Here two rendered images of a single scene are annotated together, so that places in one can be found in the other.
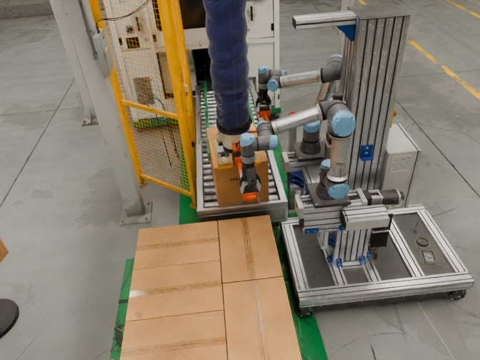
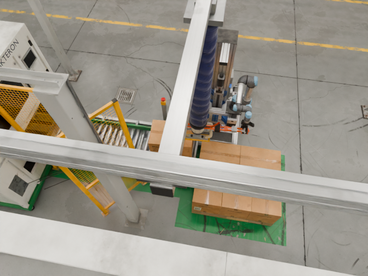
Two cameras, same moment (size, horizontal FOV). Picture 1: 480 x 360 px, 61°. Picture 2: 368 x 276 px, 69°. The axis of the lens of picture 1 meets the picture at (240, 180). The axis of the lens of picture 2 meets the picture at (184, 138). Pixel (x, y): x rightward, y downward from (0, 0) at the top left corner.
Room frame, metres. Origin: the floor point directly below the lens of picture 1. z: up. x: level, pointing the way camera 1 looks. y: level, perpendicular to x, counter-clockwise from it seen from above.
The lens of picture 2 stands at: (2.09, 1.91, 4.14)
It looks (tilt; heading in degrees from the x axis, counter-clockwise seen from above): 59 degrees down; 284
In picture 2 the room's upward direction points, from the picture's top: 1 degrees counter-clockwise
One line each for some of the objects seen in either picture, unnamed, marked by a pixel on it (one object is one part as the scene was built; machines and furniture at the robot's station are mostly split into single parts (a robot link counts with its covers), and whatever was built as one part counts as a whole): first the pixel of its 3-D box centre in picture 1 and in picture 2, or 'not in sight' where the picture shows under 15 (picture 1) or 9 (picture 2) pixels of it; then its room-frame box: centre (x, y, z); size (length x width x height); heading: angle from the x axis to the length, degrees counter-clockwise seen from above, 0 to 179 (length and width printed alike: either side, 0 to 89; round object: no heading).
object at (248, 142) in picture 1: (248, 144); (247, 115); (1.78, -0.06, 1.53); 0.09 x 0.08 x 0.11; 92
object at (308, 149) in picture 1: (311, 143); not in sight; (2.43, -0.52, 1.09); 0.15 x 0.15 x 0.10
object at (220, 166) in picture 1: (221, 151); (196, 136); (2.35, 0.11, 1.12); 0.34 x 0.10 x 0.05; 6
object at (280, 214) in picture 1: (243, 218); not in sight; (2.37, 0.00, 0.48); 0.70 x 0.03 x 0.15; 93
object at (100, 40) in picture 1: (104, 52); not in sight; (3.08, 0.94, 1.62); 0.20 x 0.05 x 0.30; 3
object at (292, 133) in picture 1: (291, 166); (165, 119); (2.97, -0.48, 0.50); 0.07 x 0.07 x 1.00; 3
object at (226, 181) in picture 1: (236, 163); (172, 139); (2.73, 0.02, 0.75); 0.60 x 0.40 x 0.40; 7
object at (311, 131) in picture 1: (311, 128); not in sight; (2.43, -0.52, 1.20); 0.13 x 0.12 x 0.14; 162
